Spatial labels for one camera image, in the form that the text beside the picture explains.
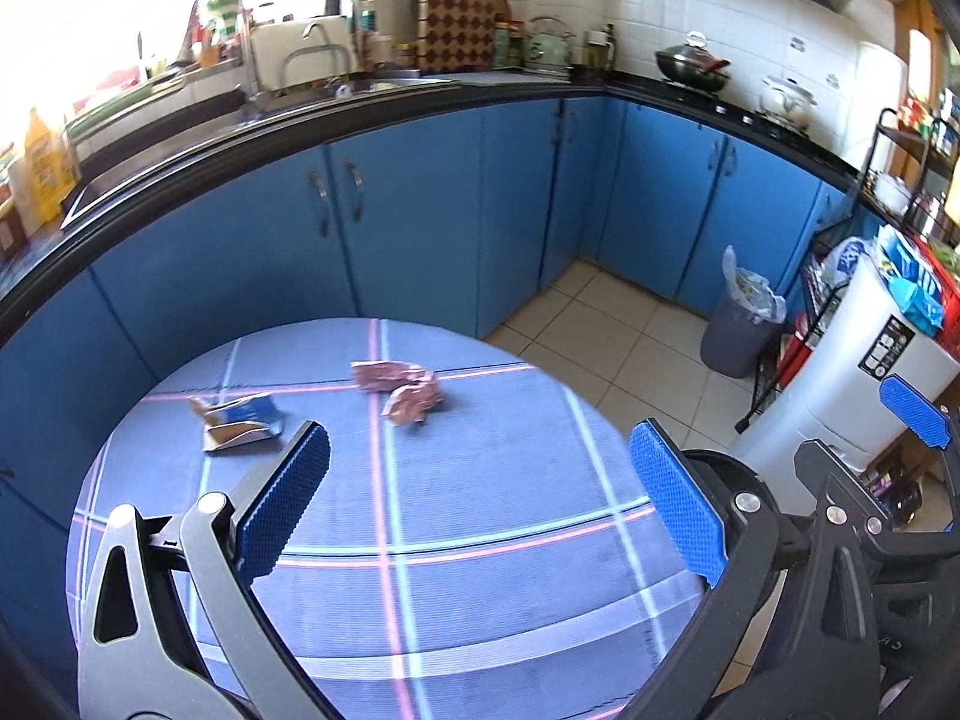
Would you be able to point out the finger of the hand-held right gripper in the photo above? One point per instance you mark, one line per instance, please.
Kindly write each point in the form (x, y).
(817, 461)
(919, 412)

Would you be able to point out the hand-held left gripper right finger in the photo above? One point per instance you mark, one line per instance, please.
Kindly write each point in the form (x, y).
(675, 502)

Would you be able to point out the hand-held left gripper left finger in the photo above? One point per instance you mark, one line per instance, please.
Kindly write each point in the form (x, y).
(285, 502)

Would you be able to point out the blue and brown torn wrapper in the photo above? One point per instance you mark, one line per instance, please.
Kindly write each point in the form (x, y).
(240, 427)

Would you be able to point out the pink wrapper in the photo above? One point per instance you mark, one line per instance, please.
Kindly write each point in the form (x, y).
(397, 390)

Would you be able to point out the white floor appliance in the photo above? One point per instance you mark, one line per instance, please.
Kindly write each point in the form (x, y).
(825, 390)

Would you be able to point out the blue wet wipes pack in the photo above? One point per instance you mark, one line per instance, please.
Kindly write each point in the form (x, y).
(919, 307)
(904, 255)

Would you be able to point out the grey waste bin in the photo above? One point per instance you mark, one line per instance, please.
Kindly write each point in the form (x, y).
(731, 345)

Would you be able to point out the red plastic basket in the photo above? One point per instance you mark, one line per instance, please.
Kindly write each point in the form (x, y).
(945, 266)

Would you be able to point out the blue and white plastic bag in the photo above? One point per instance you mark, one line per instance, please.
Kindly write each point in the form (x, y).
(851, 262)

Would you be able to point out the round table with plaid cloth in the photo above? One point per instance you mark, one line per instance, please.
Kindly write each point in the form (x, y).
(450, 540)

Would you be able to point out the clear plastic bin liner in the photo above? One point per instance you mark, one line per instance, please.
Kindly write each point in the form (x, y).
(750, 292)

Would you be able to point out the black metal rack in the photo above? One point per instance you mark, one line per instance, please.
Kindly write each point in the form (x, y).
(874, 142)

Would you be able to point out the blue kitchen base cabinets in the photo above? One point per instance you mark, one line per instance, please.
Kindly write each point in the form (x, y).
(450, 225)

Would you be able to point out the white refrigerator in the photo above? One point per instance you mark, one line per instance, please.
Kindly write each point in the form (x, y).
(879, 86)

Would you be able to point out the black gas stove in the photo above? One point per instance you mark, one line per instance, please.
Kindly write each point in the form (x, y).
(739, 116)

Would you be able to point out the yellow plastic bottle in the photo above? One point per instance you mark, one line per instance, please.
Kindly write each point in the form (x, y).
(45, 165)

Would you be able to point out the black wok with lid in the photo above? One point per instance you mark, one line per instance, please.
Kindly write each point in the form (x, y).
(690, 64)

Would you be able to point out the black kitchen countertop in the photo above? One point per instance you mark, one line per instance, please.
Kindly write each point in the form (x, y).
(420, 97)

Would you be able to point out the steel kitchen faucet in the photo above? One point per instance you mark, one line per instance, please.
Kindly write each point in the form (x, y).
(249, 52)

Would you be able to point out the pale green kettle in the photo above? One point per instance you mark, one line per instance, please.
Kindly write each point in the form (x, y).
(550, 45)

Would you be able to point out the green jar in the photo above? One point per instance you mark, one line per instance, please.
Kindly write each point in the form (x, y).
(504, 43)

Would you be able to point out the green striped dish cloth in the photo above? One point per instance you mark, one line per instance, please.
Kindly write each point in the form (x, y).
(221, 6)

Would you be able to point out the checkered wooden cutting board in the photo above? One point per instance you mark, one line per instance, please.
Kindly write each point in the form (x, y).
(457, 11)

